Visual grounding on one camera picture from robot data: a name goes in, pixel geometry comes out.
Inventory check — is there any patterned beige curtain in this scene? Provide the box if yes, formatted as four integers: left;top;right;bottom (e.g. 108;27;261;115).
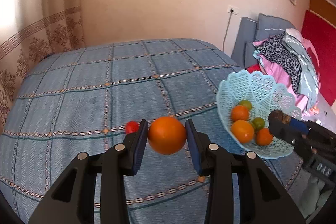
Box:
0;0;103;132

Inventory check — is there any red tomato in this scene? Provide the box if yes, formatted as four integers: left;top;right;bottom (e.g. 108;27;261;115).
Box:
125;121;139;134

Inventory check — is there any dark brown avocado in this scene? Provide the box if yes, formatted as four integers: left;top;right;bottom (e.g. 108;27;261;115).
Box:
270;109;292;125

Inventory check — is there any grey pillow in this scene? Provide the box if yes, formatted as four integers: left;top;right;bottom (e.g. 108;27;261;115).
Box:
231;17;259;68
255;13;297;43

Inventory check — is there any dark power cable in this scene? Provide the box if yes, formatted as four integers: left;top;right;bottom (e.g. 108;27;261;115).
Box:
222;13;233;52

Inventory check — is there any light blue lattice basket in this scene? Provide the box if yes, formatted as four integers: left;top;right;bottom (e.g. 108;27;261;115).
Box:
216;70;302;160

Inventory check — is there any light teal garment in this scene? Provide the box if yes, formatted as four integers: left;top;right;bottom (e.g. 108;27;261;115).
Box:
282;32;319;109

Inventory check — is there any blue checked bed cover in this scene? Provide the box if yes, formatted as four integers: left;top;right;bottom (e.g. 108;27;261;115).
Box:
0;38;313;224

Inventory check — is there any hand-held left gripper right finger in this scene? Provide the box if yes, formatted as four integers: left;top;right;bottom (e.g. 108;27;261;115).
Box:
185;119;306;224

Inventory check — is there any large light orange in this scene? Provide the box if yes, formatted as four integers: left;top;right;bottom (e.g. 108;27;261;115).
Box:
230;119;255;144

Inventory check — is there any deep orange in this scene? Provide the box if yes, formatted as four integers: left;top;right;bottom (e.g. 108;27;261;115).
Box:
231;105;250;122
147;116;187;155

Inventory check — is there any small orange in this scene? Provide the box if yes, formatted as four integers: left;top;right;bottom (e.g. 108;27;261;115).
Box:
256;128;274;146

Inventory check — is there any orange panel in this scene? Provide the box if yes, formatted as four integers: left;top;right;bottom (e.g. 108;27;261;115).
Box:
310;0;336;28

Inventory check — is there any green round fruit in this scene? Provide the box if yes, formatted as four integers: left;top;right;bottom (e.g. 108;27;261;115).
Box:
251;117;265;131
238;100;253;111

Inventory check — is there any red cloth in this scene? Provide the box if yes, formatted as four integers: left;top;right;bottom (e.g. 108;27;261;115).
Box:
247;64;265;73

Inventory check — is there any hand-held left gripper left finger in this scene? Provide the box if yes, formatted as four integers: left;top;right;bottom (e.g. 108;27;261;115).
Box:
28;119;149;224

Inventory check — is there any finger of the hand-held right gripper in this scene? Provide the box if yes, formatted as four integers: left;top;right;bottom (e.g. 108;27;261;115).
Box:
268;119;305;145
288;117;336;141

